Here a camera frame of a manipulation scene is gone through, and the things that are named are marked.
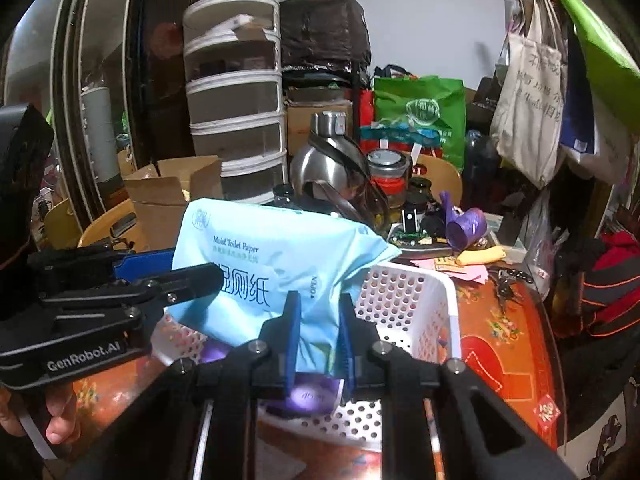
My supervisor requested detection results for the wooden chair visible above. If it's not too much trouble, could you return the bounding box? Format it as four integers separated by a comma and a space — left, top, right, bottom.
44, 199, 152, 255

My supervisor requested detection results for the white perforated plastic basket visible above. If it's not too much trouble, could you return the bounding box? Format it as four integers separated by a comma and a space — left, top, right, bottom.
149, 260, 461, 454

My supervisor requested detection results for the dark glass door cabinet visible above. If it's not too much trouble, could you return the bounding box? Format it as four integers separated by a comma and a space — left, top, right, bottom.
0, 0, 232, 242

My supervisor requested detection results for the lime green tote bag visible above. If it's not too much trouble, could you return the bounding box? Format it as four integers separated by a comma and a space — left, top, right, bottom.
551, 0, 640, 127

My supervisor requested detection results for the green shopping bag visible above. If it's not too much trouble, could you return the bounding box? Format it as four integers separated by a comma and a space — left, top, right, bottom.
372, 75, 467, 172

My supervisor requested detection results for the purple cup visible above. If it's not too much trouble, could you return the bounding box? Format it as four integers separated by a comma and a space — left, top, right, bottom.
439, 190, 487, 251

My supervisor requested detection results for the grey plastic drawer tower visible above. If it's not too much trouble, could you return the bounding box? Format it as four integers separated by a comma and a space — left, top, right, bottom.
182, 0, 289, 202

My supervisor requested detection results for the open cardboard box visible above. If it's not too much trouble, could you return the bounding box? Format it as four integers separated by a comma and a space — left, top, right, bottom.
123, 155, 224, 252

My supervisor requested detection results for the beige canvas tote bag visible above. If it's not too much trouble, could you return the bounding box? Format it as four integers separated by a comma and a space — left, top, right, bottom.
489, 35, 567, 189

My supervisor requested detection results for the black wrapped box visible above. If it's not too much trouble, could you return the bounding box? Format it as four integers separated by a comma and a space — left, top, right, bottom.
279, 0, 372, 77

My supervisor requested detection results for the bunch of keys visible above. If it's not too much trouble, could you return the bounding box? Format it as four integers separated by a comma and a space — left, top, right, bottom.
486, 267, 532, 307

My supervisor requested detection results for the red striped clothing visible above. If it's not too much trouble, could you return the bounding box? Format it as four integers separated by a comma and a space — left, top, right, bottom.
554, 230, 640, 337

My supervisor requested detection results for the yellow cloth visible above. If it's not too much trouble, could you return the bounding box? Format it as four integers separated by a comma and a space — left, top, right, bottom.
454, 246, 507, 266

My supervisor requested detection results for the person's left hand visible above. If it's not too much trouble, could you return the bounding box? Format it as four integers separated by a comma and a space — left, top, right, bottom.
0, 384, 82, 457

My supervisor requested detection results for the glass jar with red band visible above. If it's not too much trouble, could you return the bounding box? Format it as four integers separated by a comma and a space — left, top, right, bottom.
366, 149, 409, 209

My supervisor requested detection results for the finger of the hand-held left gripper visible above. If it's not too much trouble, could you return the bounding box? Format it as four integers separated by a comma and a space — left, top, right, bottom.
39, 261, 224, 333
27, 244, 177, 288

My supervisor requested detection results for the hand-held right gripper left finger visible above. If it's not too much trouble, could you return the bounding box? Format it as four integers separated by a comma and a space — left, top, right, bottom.
65, 289, 304, 480

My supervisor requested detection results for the white and blue bag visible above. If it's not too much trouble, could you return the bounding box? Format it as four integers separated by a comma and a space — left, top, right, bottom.
559, 35, 632, 182

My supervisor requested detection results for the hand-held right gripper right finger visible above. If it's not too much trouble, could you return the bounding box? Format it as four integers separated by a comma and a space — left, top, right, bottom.
338, 291, 577, 480

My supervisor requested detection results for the purple tissue pack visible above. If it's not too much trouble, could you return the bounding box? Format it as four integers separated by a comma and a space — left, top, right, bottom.
199, 336, 347, 417

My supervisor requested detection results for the steel kettle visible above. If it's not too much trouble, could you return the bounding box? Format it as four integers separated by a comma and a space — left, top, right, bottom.
288, 112, 389, 227

